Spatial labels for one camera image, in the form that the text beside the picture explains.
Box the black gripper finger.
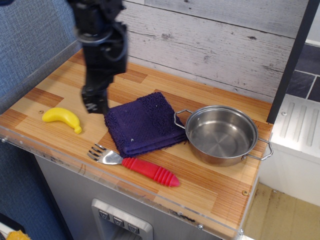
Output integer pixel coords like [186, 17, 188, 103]
[96, 89, 109, 115]
[81, 86, 97, 114]

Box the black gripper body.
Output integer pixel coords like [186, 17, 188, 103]
[76, 22, 129, 95]

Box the yellow toy banana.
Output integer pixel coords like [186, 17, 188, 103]
[42, 107, 82, 134]

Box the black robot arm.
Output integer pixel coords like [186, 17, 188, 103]
[68, 0, 129, 115]

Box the purple folded towel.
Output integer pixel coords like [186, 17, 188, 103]
[104, 92, 187, 158]

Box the clear acrylic edge guard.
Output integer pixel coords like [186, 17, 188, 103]
[0, 121, 260, 240]

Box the stainless steel pot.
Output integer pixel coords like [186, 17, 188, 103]
[173, 105, 274, 167]

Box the silver dispenser button panel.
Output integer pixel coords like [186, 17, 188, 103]
[91, 198, 154, 240]

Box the yellow object bottom left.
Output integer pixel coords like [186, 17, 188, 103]
[0, 225, 31, 240]

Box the red handled metal fork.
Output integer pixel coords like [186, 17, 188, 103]
[87, 143, 180, 187]

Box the dark right shelf post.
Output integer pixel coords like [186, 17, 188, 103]
[266, 0, 320, 124]

